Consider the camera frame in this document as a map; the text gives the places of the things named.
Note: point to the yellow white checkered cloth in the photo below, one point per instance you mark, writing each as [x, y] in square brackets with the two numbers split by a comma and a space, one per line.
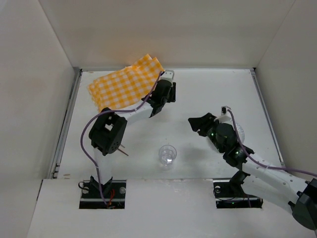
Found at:
[127, 86]

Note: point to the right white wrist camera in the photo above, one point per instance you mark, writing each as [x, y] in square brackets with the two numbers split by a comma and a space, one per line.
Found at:
[225, 116]

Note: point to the clear plastic cup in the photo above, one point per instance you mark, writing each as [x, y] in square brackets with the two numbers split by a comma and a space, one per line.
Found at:
[167, 155]

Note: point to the white round bowl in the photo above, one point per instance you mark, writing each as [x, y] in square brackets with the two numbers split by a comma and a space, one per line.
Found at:
[240, 132]

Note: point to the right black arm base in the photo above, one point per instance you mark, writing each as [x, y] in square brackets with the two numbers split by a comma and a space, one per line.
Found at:
[229, 194]

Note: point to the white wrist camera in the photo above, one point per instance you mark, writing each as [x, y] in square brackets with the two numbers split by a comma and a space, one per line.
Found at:
[225, 116]
[167, 75]

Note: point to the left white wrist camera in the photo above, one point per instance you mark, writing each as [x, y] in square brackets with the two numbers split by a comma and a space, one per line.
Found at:
[167, 75]

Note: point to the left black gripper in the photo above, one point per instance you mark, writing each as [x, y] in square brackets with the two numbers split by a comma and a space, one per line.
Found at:
[172, 91]

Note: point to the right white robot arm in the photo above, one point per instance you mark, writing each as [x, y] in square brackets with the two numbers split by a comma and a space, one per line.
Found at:
[255, 175]

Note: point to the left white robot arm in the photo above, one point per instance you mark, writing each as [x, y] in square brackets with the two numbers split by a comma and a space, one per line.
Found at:
[108, 130]

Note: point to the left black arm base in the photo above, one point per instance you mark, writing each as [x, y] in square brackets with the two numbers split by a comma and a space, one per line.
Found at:
[113, 191]

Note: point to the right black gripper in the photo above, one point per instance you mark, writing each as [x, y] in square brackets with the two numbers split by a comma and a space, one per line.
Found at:
[206, 125]

